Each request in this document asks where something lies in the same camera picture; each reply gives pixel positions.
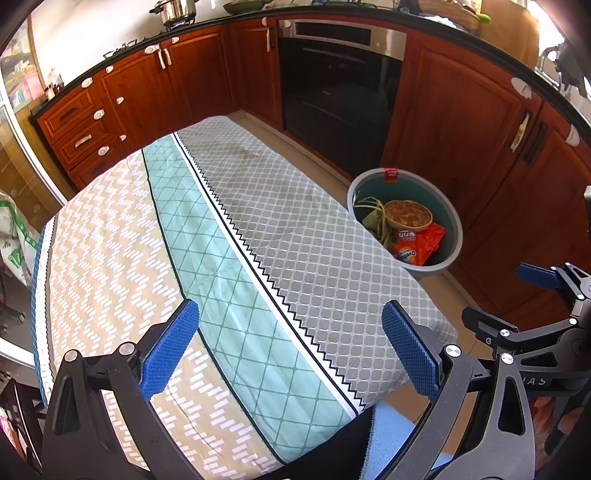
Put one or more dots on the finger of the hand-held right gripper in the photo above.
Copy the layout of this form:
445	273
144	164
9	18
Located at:
489	325
535	274

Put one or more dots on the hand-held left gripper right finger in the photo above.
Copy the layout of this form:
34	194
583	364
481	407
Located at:
411	355

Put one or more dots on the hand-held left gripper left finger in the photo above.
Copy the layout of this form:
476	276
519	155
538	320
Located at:
168	350

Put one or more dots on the orange-red snack wrapper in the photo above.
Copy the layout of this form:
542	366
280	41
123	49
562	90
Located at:
415	249

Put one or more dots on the teal trash bin grey rim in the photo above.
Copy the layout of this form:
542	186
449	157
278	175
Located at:
443	217

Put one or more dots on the brown paper bowl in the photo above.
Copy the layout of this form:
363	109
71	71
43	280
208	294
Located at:
408	214

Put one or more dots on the patterned tablecloth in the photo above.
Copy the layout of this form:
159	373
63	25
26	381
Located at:
277	221

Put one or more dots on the green and white plastic sack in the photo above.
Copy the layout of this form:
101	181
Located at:
14	240

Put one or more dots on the steel faucet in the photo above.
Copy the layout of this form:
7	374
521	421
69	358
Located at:
547	57

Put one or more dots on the glass sliding door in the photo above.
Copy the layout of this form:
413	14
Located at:
18	152

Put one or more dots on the woven basket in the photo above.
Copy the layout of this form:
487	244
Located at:
461	14

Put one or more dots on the built-in black oven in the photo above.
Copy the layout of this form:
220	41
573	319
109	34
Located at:
332	92

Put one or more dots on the red wooden kitchen cabinets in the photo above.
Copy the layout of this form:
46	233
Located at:
194	78

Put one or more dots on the gas hob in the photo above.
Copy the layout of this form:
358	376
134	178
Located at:
122	47

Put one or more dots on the steel cooking pot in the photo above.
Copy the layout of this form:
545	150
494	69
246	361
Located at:
178	11

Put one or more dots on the dark wok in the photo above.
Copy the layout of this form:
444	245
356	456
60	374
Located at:
244	7

